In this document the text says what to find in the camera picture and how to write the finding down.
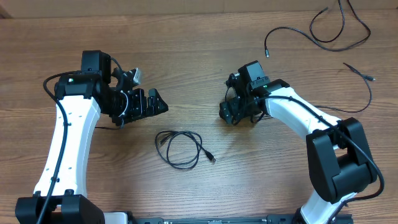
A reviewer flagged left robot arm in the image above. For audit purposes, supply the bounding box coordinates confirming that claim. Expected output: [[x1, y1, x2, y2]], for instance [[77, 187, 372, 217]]
[[15, 50, 169, 223]]

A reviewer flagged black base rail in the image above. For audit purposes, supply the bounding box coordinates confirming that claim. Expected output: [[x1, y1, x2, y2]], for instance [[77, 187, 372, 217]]
[[104, 211, 354, 224]]

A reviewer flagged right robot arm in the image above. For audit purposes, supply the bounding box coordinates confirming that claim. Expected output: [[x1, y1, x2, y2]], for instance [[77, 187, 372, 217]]
[[219, 61, 383, 223]]

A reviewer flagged thin black USB cable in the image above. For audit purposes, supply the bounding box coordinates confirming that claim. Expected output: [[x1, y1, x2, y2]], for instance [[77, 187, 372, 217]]
[[264, 0, 372, 58]]

